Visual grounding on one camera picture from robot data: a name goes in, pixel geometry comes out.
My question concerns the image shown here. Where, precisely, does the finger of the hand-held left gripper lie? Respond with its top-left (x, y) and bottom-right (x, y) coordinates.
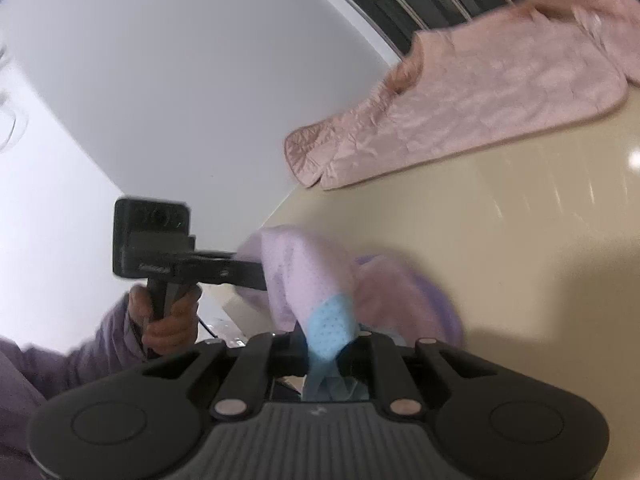
top-left (172, 249), bottom-right (269, 292)

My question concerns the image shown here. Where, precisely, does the person's left forearm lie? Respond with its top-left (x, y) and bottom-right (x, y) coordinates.
top-left (27, 293), bottom-right (149, 405)

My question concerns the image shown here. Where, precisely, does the person's left hand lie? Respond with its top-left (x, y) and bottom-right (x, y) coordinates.
top-left (127, 282), bottom-right (204, 359)

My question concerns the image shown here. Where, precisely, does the pastel purple blue garment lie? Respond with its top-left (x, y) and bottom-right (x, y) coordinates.
top-left (235, 225), bottom-right (464, 404)

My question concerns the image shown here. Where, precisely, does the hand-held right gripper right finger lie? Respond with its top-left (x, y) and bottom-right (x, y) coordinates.
top-left (344, 332), bottom-right (499, 418)

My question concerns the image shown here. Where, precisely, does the pink fluffy garment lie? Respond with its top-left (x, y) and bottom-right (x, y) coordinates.
top-left (283, 2), bottom-right (630, 192)

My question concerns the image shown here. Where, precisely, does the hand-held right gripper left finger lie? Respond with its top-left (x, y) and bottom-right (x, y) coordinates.
top-left (141, 332), bottom-right (307, 420)

